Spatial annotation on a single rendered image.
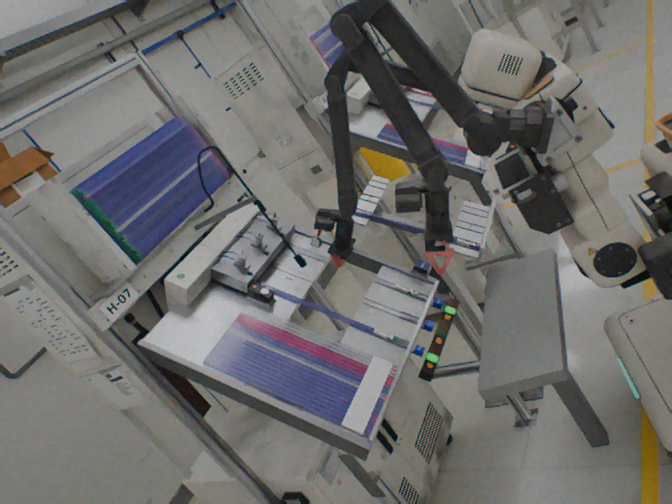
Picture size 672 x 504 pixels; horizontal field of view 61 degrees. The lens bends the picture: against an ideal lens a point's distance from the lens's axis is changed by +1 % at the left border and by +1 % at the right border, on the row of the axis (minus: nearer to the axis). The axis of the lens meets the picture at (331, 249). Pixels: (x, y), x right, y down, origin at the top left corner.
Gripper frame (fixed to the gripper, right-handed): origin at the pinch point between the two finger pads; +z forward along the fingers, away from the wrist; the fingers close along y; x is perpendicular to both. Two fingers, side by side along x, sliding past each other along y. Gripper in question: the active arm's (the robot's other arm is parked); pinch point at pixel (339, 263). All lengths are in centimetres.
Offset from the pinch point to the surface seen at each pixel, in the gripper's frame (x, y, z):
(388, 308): 22.1, 10.3, 0.9
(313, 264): -7.9, 4.1, 0.6
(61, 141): -192, -65, 51
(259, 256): -22.7, 15.6, -5.7
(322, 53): -55, -102, -24
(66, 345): -66, 61, 16
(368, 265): 8.5, -7.9, 3.3
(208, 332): -23, 46, 0
